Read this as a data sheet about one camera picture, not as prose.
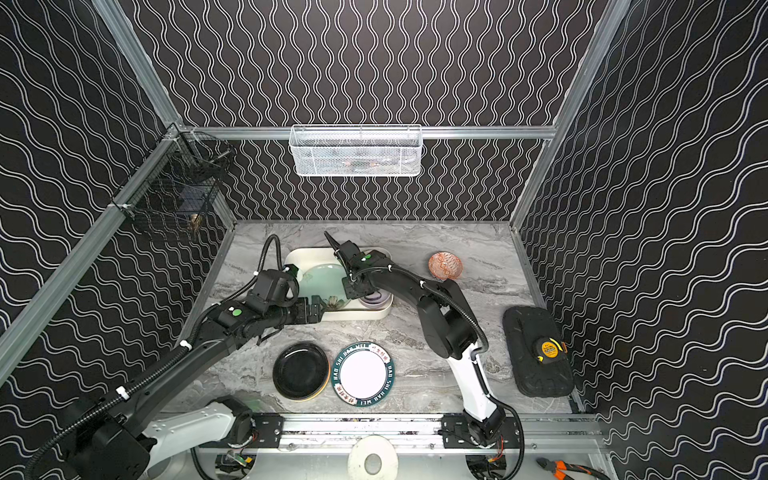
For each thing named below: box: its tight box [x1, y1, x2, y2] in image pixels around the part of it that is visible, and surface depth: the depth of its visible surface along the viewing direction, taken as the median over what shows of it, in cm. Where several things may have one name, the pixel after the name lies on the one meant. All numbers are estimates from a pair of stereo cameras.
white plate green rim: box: [331, 341, 396, 408], surface depth 85 cm
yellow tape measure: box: [535, 337, 568, 362], surface depth 80 cm
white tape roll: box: [347, 435, 399, 480], surface depth 72 cm
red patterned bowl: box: [428, 251, 464, 281], surface depth 106 cm
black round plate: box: [272, 342, 331, 402], surface depth 83 cm
